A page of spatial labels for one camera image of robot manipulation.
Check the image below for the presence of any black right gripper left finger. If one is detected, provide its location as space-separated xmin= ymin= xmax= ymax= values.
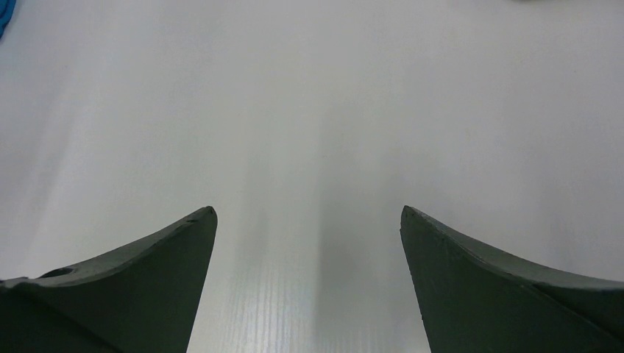
xmin=1 ymin=207 xmax=218 ymax=352

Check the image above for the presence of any bright blue folded t shirt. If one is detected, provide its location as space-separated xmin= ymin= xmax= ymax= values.
xmin=0 ymin=0 xmax=17 ymax=38

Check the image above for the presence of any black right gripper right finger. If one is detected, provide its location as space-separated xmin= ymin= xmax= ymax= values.
xmin=400 ymin=206 xmax=623 ymax=352

